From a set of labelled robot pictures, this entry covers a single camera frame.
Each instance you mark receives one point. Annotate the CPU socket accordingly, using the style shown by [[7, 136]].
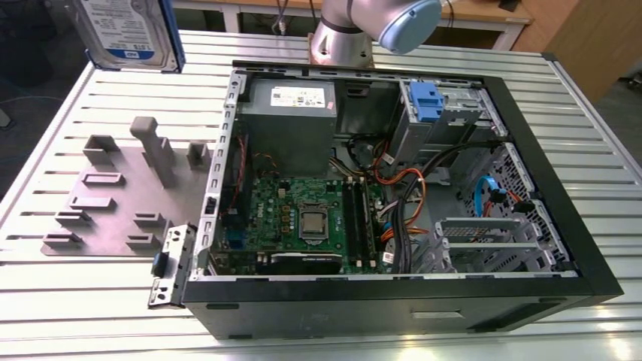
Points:
[[314, 238]]

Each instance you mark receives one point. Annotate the white metal desk frame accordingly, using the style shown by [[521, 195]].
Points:
[[229, 20]]

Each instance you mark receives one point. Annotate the metal drive cage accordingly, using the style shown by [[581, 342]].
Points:
[[441, 129]]

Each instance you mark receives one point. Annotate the black RAM slot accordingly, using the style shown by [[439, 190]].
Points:
[[368, 225], [354, 225]]

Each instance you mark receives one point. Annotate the wooden desk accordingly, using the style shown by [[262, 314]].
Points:
[[481, 15]]

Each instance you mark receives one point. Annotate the black PC case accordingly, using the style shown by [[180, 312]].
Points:
[[352, 312]]

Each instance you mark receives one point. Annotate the metal disk bay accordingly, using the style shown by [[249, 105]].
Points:
[[503, 245]]

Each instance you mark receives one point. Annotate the silver CPU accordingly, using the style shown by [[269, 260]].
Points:
[[314, 222]]

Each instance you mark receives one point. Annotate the hard disk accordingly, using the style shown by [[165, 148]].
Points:
[[126, 37]]

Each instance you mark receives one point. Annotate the green motherboard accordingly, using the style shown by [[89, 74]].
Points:
[[326, 188]]

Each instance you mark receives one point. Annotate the grey parts rack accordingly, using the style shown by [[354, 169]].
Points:
[[116, 210]]

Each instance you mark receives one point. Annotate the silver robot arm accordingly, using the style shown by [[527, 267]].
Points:
[[346, 45]]

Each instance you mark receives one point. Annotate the metal bracket with blue latch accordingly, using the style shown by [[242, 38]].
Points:
[[161, 293]]

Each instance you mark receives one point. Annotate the grey power supply unit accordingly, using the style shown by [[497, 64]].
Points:
[[286, 143]]

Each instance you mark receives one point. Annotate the wooden cabinet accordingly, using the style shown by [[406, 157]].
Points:
[[592, 37]]

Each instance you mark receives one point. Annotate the black graphics card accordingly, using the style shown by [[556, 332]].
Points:
[[301, 261]]

